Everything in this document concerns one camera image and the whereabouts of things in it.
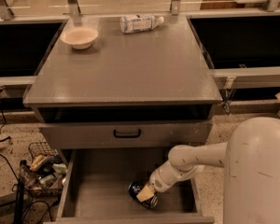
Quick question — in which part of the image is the grey drawer cabinet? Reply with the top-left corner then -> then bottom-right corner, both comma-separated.
22,15 -> 223,224

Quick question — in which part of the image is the blue pepsi can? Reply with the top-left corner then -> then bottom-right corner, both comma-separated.
128,181 -> 158,209

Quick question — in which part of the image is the wire basket with items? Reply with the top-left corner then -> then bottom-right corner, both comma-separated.
21,142 -> 67,197

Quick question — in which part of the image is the black stand post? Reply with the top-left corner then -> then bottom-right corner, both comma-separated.
13,160 -> 26,224

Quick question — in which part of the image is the white bowl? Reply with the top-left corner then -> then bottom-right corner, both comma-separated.
61,26 -> 98,49

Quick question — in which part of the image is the black drawer handle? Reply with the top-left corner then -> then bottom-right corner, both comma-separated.
113,129 -> 142,138

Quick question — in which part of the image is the black floor cable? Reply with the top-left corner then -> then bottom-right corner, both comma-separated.
0,87 -> 13,147

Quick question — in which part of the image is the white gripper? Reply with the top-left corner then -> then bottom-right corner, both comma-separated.
136,162 -> 177,203

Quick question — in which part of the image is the metal railing frame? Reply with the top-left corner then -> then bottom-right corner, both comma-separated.
0,0 -> 280,23

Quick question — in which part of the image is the clear plastic water bottle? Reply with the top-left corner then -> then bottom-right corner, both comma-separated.
119,14 -> 164,34

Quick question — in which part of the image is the grey top drawer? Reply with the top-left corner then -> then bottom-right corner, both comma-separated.
39,120 -> 213,149

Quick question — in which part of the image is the open grey middle drawer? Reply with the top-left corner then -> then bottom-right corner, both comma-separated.
47,147 -> 215,224

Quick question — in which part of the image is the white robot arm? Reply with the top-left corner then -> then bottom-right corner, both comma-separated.
135,117 -> 280,224

